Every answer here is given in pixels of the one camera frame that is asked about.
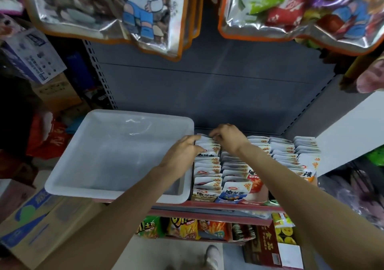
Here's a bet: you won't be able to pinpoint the plain brown cardboard carton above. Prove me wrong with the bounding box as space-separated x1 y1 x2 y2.
33 74 82 113

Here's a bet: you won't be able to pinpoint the blue print cardboard carton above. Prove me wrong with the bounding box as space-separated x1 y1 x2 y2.
0 189 106 269

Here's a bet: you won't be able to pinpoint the stack of green packs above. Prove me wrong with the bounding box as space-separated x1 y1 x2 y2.
367 147 384 167

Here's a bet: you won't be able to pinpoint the person's left forearm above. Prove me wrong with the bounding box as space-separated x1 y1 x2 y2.
36 166 178 270

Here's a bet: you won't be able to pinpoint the orange trimmed colourful candy bag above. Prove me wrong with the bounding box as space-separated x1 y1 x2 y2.
218 0 384 56

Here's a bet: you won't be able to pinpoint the yellow snack packets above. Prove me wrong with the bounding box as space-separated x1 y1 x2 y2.
272 213 298 245

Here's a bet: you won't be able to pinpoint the person's right shoe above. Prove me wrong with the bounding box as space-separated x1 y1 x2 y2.
204 244 221 270

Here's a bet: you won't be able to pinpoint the red display box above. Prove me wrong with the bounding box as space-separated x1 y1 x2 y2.
243 136 272 204

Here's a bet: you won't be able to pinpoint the row of orange chip bags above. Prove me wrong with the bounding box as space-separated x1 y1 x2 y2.
137 214 256 244

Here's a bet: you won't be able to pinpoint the orange trimmed toy snack bag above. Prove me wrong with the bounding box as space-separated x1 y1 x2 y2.
15 0 205 60

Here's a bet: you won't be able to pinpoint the hanging yellow green snack bags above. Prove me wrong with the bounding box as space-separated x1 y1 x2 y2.
321 39 384 92

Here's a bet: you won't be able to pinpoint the pale printed carton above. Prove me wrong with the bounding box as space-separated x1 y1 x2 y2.
0 180 36 222

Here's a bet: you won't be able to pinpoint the red konjac snack packet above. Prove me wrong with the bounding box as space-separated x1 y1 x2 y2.
247 171 265 194

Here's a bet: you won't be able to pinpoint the person's right forearm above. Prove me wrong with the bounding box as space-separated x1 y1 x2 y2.
237 144 384 270

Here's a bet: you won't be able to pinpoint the red plastic bag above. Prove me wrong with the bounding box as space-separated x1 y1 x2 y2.
27 112 72 160

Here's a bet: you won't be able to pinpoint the blue display box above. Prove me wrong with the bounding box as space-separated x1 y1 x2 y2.
216 152 254 204

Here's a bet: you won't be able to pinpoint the white plastic bin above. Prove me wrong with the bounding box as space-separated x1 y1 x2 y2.
45 110 196 204

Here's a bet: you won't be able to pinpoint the blue konjac snack packet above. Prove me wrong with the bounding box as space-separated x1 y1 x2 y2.
217 182 253 203

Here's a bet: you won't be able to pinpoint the green display box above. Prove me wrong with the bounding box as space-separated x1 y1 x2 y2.
267 136 307 178

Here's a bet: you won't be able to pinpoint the person's left hand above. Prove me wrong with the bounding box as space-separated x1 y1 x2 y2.
157 135 205 180

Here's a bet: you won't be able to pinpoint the black plastic wrapped bundle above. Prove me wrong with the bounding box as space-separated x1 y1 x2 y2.
318 165 384 232

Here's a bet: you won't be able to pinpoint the person's right hand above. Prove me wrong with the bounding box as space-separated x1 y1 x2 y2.
209 123 250 156

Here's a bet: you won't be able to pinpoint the dark red white-label carton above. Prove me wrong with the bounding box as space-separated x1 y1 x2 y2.
243 222 304 269

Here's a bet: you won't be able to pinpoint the gold display box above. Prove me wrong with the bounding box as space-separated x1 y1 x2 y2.
192 135 223 203

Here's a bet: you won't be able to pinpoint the orange display box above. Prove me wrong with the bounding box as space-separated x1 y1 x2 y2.
293 136 322 185

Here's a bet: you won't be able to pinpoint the white blue carton box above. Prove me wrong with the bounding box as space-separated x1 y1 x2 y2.
0 27 67 84

